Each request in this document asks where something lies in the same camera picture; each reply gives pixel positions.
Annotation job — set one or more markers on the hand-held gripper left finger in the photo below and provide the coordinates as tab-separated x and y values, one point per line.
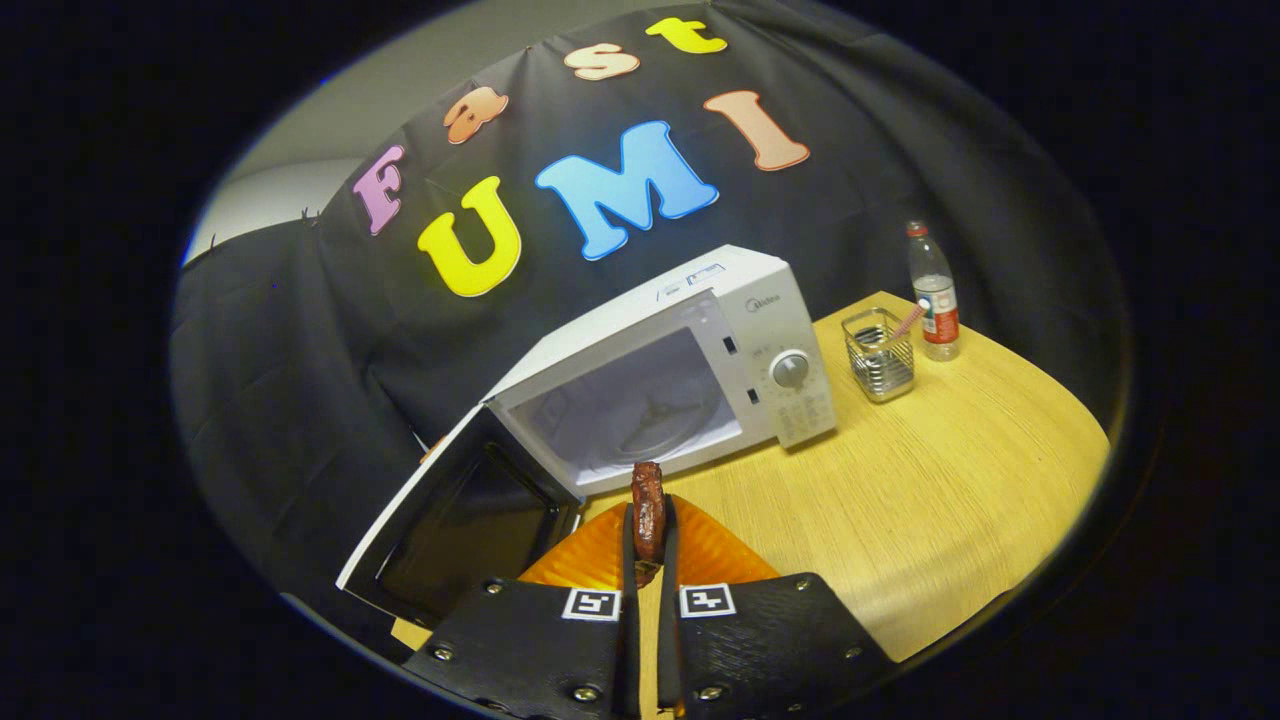
629	650

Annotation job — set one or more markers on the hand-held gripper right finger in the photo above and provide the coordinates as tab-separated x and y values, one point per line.
668	650

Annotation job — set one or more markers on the red meat piece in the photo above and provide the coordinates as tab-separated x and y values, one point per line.
648	510

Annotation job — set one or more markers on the white toaster oven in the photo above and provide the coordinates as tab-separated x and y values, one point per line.
770	330

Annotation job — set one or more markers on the pink straw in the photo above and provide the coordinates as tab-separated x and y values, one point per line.
908	320

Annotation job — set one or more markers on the clear plastic water bottle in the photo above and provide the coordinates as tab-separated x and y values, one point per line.
935	300

